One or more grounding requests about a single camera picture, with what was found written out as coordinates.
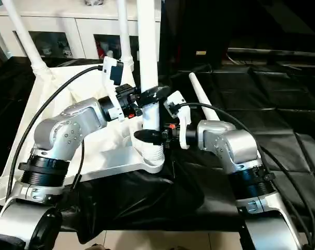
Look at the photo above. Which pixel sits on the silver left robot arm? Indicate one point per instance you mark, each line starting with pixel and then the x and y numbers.
pixel 63 130

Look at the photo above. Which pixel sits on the dark metal bar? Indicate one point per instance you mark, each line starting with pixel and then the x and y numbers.
pixel 277 50

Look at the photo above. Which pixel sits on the white plastic table leg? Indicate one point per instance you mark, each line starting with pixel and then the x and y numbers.
pixel 24 34
pixel 148 52
pixel 124 34
pixel 202 96

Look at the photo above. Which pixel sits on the white plastic table top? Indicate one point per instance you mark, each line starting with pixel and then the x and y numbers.
pixel 107 151

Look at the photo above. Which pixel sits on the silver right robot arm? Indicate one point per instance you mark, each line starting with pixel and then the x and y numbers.
pixel 232 148

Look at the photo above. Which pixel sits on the red bottle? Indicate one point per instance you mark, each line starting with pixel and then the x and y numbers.
pixel 100 48

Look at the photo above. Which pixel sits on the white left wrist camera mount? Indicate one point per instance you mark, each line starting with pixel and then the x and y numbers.
pixel 111 70

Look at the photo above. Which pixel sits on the dark ornament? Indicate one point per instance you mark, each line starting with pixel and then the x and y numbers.
pixel 94 2

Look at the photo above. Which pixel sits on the white sideboard cabinet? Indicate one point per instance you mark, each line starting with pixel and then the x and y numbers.
pixel 63 26

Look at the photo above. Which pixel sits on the black cabinet with gold label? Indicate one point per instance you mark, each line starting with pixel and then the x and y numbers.
pixel 196 28

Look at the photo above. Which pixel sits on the black mat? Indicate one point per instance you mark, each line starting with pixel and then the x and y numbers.
pixel 277 117

